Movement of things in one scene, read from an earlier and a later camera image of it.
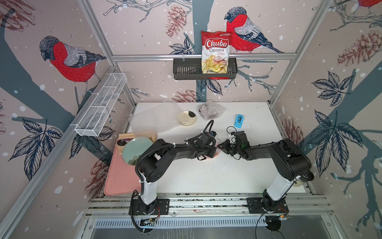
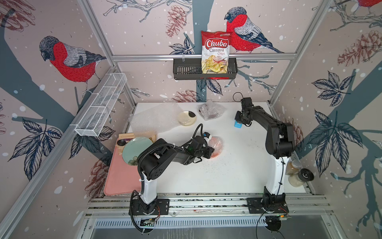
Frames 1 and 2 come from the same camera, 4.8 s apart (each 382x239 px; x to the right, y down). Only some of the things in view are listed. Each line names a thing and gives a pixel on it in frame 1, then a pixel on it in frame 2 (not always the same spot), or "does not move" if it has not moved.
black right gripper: (225, 147) → (236, 118)
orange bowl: (218, 151) does not move
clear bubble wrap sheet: (210, 110) does not move
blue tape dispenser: (238, 121) does not move
